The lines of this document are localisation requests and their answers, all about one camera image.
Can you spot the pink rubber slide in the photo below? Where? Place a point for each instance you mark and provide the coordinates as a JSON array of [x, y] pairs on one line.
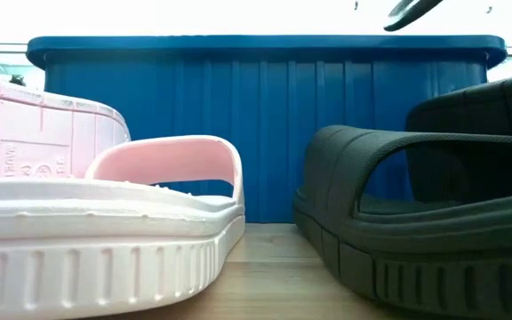
[[82, 266], [25, 129]]

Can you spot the black rubber slide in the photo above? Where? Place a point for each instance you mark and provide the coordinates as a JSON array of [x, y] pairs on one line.
[[482, 106], [416, 266], [409, 15]]

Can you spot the blue plastic bin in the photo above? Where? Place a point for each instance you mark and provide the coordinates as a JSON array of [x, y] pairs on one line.
[[260, 111]]

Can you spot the round black wall fixture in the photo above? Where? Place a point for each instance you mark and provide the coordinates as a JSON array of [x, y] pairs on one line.
[[17, 81]]

